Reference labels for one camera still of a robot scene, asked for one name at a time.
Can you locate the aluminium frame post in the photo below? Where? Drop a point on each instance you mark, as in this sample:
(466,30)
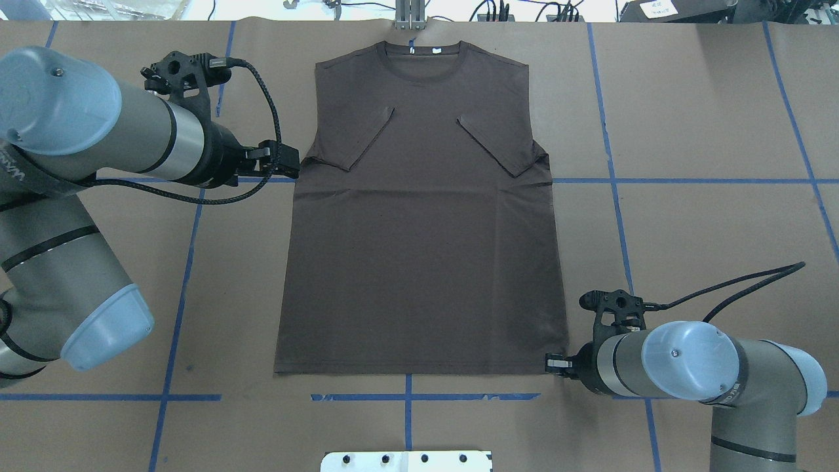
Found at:
(410,15)

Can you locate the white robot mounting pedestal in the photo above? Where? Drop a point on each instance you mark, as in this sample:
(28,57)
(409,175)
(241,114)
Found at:
(428,460)

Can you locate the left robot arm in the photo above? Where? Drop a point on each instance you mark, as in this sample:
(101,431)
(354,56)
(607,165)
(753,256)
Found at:
(63,120)

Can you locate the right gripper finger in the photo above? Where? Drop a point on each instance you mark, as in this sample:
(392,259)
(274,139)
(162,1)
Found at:
(565,372)
(556,360)

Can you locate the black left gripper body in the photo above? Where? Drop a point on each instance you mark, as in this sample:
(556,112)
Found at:
(226,153)

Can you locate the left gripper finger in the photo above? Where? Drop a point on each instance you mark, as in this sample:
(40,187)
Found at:
(263,169)
(270,153)

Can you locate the black power adapter box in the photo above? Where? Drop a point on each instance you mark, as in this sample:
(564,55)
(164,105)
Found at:
(676,12)

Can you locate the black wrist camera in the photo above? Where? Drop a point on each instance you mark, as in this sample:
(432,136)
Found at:
(616,313)
(186,80)

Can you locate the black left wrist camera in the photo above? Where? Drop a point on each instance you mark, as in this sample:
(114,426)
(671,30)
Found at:
(186,80)

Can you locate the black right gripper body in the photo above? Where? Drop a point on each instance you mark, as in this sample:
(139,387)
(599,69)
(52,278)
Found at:
(588,362)

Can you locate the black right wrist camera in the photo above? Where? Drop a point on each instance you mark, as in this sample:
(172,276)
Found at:
(616,313)

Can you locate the brown t-shirt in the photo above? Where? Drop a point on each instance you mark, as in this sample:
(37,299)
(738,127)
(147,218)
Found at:
(423,236)

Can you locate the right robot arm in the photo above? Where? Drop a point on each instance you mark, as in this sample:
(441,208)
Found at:
(757,389)

